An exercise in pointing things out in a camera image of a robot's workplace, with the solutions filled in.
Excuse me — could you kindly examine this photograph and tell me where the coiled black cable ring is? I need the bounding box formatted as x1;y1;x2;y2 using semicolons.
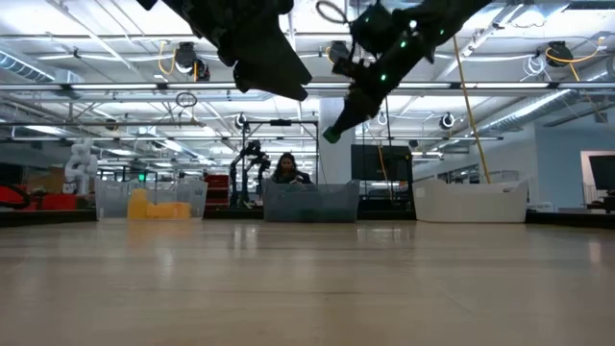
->
175;91;199;109

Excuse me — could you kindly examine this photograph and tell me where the yellow cable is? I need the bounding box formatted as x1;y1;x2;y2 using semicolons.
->
453;33;491;185

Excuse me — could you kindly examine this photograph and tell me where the thick black cable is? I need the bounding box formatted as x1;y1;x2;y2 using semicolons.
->
382;98;392;145

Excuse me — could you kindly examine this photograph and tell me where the person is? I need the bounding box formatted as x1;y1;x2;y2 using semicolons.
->
271;152;314;186

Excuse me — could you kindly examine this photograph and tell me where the clear plastic bin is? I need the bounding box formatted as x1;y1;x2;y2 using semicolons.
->
94;177;209;221

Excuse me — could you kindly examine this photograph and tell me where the silver ventilation duct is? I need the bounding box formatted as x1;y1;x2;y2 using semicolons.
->
473;71;615;138

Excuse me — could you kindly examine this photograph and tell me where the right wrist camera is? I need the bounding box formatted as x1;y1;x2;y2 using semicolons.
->
331;55;367;81

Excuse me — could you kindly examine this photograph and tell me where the brown cardboard box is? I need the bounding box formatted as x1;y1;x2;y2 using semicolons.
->
26;171;66;196

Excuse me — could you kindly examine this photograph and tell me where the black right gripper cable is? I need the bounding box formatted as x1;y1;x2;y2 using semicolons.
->
315;0;351;26

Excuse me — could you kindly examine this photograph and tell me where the black computer monitor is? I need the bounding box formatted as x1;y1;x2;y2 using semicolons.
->
588;154;615;193

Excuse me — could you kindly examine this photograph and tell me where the white plastic bin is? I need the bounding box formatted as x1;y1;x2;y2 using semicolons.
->
411;179;529;224

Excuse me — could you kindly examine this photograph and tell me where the long fluorescent light strip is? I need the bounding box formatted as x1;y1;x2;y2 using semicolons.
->
69;81;615;92

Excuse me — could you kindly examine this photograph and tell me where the red box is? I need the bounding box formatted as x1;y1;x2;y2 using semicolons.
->
40;193;78;211

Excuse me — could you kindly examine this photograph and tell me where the black screen panel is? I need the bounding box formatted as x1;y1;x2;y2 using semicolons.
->
350;143;414;212

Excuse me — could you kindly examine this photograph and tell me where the black metal frame station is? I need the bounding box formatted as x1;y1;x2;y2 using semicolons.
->
241;119;320;186

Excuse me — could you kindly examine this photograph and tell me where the red rounded object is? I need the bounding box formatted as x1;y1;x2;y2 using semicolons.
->
0;185;30;211

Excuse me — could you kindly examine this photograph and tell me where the grey plastic bin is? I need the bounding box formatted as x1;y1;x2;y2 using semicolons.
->
261;179;360;223

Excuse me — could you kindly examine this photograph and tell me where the white round column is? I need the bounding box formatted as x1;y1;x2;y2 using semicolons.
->
318;97;357;186

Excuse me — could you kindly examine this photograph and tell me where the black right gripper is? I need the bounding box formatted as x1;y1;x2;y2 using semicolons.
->
329;47;419;140

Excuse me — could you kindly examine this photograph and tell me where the black aluminium table frame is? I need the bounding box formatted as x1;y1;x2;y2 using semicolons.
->
0;207;615;228

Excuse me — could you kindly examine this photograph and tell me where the red tool cabinet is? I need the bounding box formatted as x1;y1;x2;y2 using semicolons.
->
204;173;232;209

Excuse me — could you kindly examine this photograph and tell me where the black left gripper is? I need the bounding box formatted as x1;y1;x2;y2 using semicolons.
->
162;0;313;102

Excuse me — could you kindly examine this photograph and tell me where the tall yellow toy brick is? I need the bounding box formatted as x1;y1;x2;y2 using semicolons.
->
126;187;149;221

